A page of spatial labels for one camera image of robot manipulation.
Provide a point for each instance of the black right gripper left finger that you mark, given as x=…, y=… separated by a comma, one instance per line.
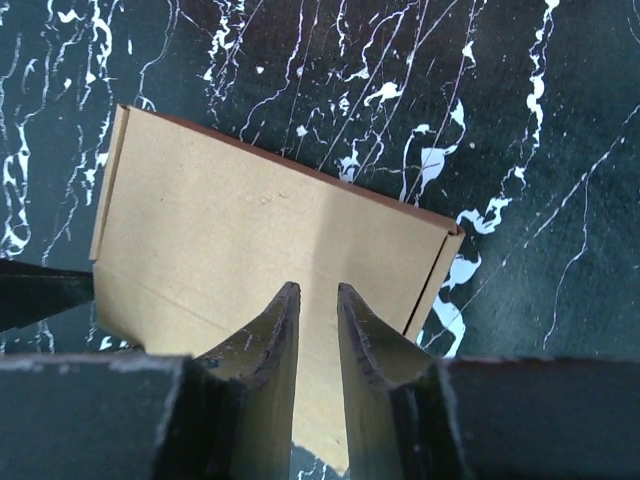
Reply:
x=226, y=414

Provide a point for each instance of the brown cardboard box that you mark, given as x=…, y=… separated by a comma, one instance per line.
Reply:
x=195, y=233

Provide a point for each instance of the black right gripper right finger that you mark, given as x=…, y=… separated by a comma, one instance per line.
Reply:
x=413, y=416

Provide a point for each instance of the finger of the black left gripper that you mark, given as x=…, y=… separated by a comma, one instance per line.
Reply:
x=31, y=293

